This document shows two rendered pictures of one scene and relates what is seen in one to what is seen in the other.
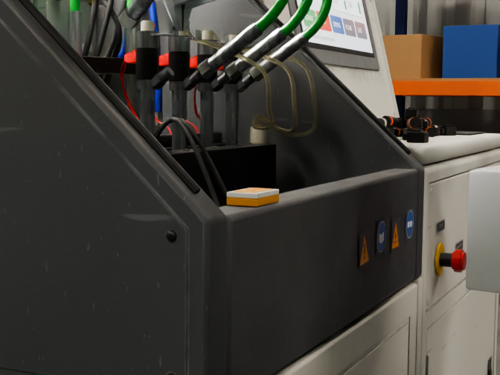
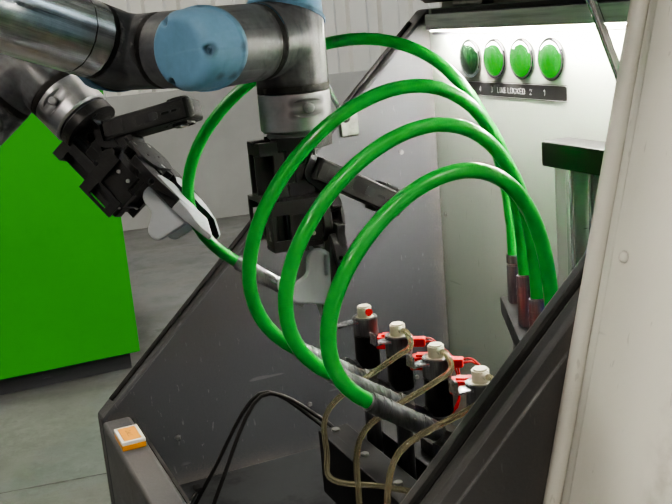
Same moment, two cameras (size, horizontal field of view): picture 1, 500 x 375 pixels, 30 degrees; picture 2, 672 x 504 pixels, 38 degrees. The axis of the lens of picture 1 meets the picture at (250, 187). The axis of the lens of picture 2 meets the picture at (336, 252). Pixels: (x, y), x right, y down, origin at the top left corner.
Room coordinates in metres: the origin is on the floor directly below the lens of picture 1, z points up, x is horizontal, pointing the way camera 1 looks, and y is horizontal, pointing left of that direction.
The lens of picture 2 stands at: (1.82, -0.65, 1.46)
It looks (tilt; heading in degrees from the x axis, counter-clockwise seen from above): 14 degrees down; 133
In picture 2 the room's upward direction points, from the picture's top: 5 degrees counter-clockwise
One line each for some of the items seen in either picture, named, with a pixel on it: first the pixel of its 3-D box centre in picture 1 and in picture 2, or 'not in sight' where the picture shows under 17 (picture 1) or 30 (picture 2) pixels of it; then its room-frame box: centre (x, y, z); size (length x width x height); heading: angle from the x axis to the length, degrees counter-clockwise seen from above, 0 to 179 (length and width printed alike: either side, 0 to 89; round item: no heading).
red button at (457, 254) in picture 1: (452, 260); not in sight; (1.43, -0.31, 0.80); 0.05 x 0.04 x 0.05; 156
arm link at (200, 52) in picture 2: not in sight; (207, 47); (1.10, -0.03, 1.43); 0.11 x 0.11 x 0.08; 6
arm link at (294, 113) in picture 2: not in sight; (296, 114); (1.11, 0.07, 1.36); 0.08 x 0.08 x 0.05
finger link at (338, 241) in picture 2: not in sight; (330, 246); (1.14, 0.08, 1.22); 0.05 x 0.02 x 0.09; 156
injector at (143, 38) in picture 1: (155, 118); (363, 405); (1.13, 0.12, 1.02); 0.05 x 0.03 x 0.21; 66
